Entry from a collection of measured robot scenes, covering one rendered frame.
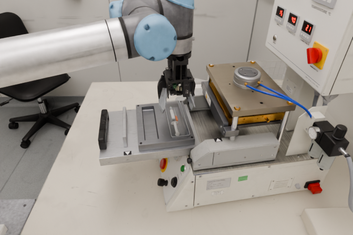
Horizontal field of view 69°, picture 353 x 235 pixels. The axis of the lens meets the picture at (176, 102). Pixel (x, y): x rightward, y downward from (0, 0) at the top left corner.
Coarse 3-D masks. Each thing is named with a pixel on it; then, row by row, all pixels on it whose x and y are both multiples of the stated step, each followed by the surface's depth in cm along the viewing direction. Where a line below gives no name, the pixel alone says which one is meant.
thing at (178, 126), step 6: (168, 102) 88; (174, 102) 88; (168, 108) 85; (174, 108) 85; (180, 108) 85; (168, 114) 82; (174, 114) 82; (180, 114) 82; (168, 120) 80; (174, 120) 80; (180, 120) 80; (174, 126) 77; (180, 126) 77; (186, 126) 77; (174, 132) 75; (180, 132) 75; (186, 132) 75
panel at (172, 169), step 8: (160, 160) 97; (168, 160) 91; (184, 160) 79; (160, 168) 95; (168, 168) 89; (176, 168) 83; (184, 168) 77; (168, 176) 87; (176, 176) 81; (184, 176) 76; (168, 184) 85; (176, 184) 80; (168, 192) 84; (168, 200) 82
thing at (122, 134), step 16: (112, 112) 89; (128, 112) 89; (112, 128) 82; (128, 128) 82; (192, 128) 82; (112, 144) 76; (128, 144) 76; (112, 160) 73; (128, 160) 74; (144, 160) 75
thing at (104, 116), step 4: (104, 112) 82; (104, 116) 81; (108, 116) 85; (100, 120) 79; (104, 120) 79; (100, 124) 77; (104, 124) 77; (100, 128) 76; (104, 128) 76; (100, 132) 74; (104, 132) 75; (100, 136) 73; (104, 136) 73; (100, 140) 72; (104, 140) 73; (100, 144) 73; (104, 144) 73; (100, 148) 74; (104, 148) 74
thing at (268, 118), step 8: (216, 96) 81; (224, 104) 77; (224, 112) 75; (280, 112) 74; (240, 120) 73; (248, 120) 73; (256, 120) 74; (264, 120) 74; (272, 120) 75; (280, 120) 76
